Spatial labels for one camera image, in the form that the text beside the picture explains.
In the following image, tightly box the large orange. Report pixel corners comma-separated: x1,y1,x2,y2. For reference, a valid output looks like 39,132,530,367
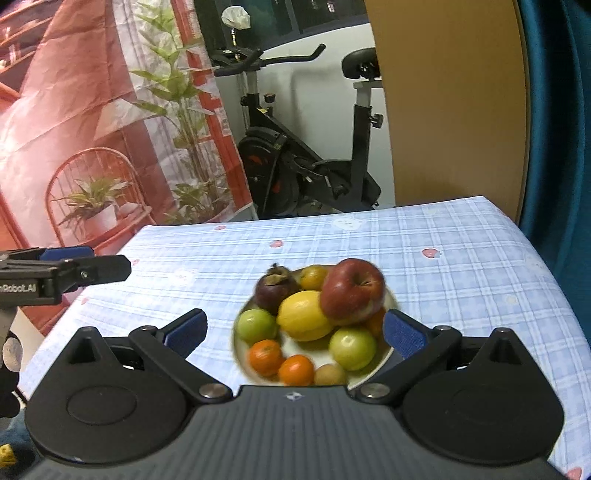
363,307,386,339

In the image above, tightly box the green apple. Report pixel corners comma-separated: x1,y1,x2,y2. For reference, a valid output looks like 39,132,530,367
235,308,277,345
329,327,378,371

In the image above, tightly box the red apple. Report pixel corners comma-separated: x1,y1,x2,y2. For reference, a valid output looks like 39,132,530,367
320,258,387,326

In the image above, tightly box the small mandarin orange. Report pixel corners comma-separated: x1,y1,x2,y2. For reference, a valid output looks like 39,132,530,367
249,339,284,378

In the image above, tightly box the kiwi fruit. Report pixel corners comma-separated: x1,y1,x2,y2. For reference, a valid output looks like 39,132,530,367
314,364,349,386

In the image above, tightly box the gloved hand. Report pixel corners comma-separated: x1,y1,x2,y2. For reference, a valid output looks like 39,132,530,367
0,307,23,418

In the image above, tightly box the blue plaid tablecloth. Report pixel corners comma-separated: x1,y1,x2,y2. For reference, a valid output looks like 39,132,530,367
19,197,590,472

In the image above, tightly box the dark mangosteen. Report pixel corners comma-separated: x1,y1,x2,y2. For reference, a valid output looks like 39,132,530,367
253,263,301,316

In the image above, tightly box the yellow lemon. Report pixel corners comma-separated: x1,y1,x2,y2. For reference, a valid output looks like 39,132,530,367
276,290,334,342

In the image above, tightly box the brown round fruit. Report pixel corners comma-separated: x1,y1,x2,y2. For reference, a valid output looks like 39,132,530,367
298,264,331,291

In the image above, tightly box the printed backdrop cloth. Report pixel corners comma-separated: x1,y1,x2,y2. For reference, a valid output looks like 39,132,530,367
0,0,260,338

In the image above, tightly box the blue curtain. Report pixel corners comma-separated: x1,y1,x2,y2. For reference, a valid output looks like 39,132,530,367
518,1,590,333

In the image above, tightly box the black exercise bike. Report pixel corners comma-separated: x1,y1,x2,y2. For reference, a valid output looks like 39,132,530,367
211,5,386,220

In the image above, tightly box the wooden headboard panel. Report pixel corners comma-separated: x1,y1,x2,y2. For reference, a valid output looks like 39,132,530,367
366,1,528,220

